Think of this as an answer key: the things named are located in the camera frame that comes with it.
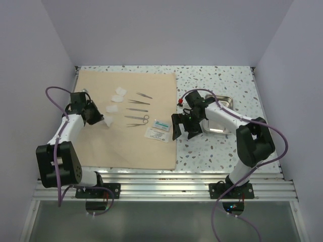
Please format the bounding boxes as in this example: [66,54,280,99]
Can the beige cloth mat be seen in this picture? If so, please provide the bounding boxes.
[73,70,177,170]

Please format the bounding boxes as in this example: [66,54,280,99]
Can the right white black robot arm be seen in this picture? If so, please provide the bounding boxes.
[171,90,276,198]

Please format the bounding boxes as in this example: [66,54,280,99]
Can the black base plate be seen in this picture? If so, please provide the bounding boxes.
[75,183,121,199]
[208,181,255,199]

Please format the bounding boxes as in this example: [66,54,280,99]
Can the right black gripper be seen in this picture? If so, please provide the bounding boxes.
[172,112,204,140]

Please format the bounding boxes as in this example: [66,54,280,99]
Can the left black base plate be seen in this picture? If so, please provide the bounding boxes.
[75,183,121,199]

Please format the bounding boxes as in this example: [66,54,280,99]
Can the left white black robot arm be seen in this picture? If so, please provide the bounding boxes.
[36,92,105,198]

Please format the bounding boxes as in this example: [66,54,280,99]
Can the short steel tweezers top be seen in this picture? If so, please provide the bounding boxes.
[136,92,153,99]

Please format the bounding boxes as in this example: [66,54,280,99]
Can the white gauze pad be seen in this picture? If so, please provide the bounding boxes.
[111,95,124,103]
[103,116,114,127]
[116,87,127,97]
[106,105,118,113]

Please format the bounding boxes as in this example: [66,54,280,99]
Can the steel surgical scissors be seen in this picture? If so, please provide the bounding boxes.
[125,115,149,124]

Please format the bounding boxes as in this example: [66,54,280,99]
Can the white printed sachet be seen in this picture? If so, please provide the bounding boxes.
[144,128,169,143]

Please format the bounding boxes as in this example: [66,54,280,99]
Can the stainless steel tray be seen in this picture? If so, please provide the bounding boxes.
[202,95,234,135]

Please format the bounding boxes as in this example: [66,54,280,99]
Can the aluminium rail frame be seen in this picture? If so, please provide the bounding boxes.
[19,66,310,242]

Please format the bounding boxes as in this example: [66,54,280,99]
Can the white gauze pad top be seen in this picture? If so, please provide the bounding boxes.
[116,87,127,97]

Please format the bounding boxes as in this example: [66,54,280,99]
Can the green white sachet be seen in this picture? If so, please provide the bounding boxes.
[152,119,172,132]

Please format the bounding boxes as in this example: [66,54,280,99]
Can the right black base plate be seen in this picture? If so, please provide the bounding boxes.
[208,181,255,199]

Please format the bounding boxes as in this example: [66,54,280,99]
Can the steel tweezers bottom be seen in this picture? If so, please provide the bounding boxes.
[126,124,146,128]

